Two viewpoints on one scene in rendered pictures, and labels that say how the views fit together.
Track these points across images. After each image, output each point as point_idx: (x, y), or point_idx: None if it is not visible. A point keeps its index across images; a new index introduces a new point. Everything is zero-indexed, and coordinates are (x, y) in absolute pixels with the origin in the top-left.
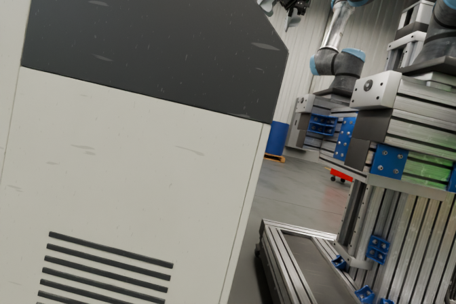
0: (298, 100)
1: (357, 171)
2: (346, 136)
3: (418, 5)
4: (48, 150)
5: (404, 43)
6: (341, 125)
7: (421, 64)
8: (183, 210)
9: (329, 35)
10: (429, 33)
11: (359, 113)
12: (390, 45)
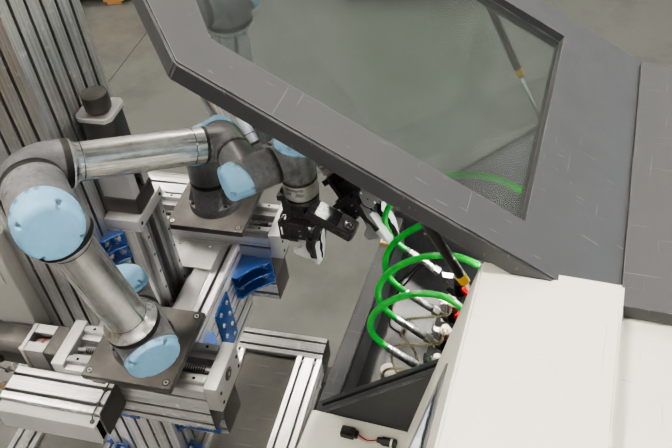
0: (219, 391)
1: (246, 313)
2: (229, 318)
3: None
4: None
5: (155, 206)
6: (219, 324)
7: (261, 193)
8: None
9: (132, 289)
10: None
11: (273, 258)
12: (141, 221)
